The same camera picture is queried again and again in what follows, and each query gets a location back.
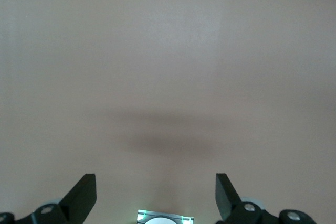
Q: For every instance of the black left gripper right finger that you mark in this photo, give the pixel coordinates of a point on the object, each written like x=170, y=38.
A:
x=228, y=200

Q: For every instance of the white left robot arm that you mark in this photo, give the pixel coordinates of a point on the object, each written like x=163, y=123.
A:
x=160, y=221

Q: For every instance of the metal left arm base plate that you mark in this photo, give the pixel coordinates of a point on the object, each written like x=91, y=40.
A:
x=141, y=214

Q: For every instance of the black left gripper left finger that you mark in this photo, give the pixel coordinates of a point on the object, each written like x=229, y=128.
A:
x=76, y=200

